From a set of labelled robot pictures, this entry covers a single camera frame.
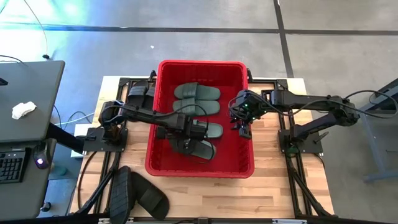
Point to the black monitor base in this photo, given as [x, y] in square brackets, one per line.
[3, 81]

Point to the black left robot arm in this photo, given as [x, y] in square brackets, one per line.
[149, 116]

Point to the green rubber slide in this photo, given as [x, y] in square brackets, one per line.
[214, 130]
[208, 107]
[208, 92]
[206, 151]

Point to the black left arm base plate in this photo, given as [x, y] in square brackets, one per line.
[93, 140]

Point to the white box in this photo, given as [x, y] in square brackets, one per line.
[80, 130]

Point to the red plastic bin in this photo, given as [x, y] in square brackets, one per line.
[230, 155]

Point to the grey desk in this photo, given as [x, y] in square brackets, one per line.
[31, 87]

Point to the black keyboard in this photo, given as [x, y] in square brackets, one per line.
[12, 166]

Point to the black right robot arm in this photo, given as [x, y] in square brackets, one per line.
[311, 101]

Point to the grey desk frame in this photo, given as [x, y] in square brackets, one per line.
[374, 146]

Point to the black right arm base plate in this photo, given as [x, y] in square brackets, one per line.
[311, 147]

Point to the black desk caster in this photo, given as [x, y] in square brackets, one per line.
[46, 206]

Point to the silver frame bracket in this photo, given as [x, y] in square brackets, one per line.
[107, 221]
[289, 221]

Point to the black aluminium table frame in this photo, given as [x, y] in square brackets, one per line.
[123, 83]

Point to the black computer mouse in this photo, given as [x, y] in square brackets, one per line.
[43, 152]

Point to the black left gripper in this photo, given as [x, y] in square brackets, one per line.
[186, 129]

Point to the white crumpled cloth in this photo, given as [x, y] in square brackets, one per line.
[23, 109]

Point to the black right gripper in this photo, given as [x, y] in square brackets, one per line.
[248, 104]

